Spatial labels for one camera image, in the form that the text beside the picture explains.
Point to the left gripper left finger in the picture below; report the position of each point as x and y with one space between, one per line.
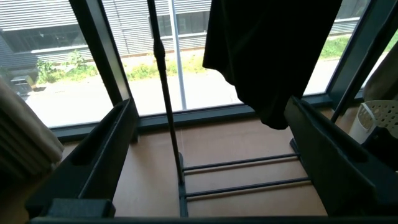
93 161

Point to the black shorts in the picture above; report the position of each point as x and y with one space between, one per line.
270 56

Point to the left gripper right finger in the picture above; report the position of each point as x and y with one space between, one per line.
342 180

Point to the heap of clothes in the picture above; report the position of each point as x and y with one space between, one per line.
384 146

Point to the window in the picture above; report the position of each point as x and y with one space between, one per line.
202 116

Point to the white laundry basket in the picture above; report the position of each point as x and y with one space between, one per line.
363 121

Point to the black clothes rack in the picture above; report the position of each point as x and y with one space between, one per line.
166 93

